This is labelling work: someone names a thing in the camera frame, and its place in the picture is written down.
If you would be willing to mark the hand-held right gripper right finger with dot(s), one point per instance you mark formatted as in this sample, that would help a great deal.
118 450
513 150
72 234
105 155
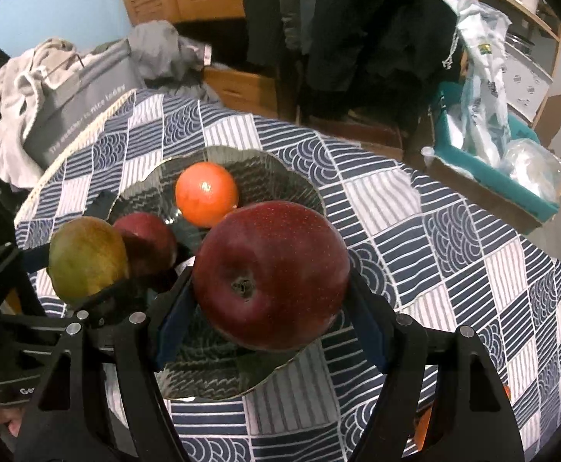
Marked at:
367 329

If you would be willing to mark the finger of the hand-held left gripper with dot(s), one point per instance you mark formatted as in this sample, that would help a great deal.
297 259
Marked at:
112 298
35 257

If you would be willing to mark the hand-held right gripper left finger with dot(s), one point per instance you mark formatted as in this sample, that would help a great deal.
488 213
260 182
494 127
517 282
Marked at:
174 332

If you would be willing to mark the green yellow mango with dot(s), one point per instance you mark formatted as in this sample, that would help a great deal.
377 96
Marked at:
88 260

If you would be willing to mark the red apple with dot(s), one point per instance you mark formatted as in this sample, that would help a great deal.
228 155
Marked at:
271 274
150 245

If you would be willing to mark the glass bowl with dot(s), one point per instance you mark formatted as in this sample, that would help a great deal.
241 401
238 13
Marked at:
261 173

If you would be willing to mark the grey tote bag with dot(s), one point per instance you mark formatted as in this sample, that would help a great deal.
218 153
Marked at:
78 115

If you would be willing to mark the beige cloth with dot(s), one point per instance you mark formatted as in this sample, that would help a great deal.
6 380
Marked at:
15 86

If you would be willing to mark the plain cardboard box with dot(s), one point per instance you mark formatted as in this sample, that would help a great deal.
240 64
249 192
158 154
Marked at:
483 202

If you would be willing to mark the teal plastic basket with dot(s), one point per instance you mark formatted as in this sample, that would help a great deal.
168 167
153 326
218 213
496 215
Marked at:
492 180

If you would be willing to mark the labelled cardboard box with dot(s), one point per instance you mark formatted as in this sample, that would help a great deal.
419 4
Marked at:
352 134

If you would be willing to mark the clear plastic bag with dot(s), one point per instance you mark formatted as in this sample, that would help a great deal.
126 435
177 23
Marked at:
533 168

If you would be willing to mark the grey clothes pile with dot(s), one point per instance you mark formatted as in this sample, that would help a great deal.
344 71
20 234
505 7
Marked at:
165 53

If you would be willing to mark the wooden drawer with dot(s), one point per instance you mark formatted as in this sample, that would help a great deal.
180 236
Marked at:
242 91

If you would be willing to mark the white printed rice bag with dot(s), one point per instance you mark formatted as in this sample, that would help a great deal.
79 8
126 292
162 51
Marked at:
485 82

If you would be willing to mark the white patterned crate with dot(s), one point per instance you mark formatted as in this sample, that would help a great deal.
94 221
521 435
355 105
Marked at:
526 84

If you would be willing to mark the black hooded jacket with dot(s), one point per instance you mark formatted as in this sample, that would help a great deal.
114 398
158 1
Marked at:
367 24

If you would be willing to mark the steel pot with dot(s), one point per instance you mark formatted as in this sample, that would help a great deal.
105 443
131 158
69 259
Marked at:
521 42

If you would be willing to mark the wooden shelf rack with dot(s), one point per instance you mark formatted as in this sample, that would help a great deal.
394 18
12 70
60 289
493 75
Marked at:
545 24

